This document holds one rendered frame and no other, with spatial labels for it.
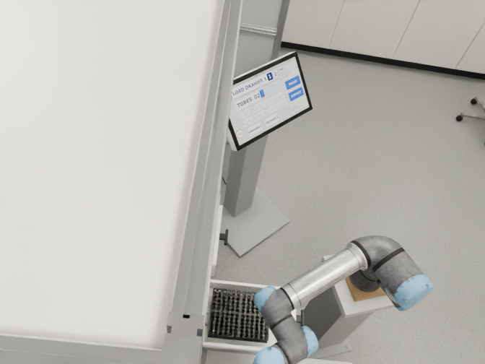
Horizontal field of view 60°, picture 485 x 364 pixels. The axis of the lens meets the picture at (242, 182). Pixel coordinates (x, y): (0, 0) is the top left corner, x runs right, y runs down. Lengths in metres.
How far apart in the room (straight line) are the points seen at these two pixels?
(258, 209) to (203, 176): 2.33
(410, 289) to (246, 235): 1.63
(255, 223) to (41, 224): 2.33
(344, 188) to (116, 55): 2.60
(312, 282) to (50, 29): 0.93
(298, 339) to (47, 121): 0.86
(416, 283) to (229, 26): 0.89
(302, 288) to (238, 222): 1.61
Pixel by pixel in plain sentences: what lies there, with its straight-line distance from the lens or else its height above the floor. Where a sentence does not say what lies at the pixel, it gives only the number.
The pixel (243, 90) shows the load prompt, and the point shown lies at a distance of 2.00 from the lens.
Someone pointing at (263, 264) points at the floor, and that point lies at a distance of 2.76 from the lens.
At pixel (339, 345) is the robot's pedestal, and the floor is 0.02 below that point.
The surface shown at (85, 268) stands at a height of 1.97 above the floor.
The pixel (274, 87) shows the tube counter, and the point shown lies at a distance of 2.11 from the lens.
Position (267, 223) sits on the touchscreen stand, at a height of 0.03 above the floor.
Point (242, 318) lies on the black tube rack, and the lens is 1.65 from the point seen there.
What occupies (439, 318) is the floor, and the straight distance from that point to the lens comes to 3.01.
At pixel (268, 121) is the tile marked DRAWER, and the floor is 1.00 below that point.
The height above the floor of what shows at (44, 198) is 1.97.
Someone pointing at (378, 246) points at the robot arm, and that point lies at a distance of 1.35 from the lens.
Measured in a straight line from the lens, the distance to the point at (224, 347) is 1.62.
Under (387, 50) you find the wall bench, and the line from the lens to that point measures 4.34.
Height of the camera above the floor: 2.46
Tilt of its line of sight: 53 degrees down
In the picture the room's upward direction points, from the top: 11 degrees clockwise
